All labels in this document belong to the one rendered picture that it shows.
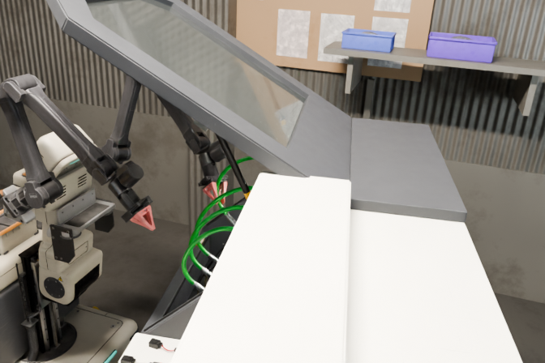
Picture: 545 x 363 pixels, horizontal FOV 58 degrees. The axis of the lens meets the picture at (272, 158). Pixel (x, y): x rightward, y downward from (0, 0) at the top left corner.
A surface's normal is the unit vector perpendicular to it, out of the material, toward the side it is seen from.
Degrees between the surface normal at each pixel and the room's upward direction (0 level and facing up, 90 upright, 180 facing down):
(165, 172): 90
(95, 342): 0
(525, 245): 90
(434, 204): 0
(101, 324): 0
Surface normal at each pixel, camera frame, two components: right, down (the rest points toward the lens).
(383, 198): 0.05, -0.93
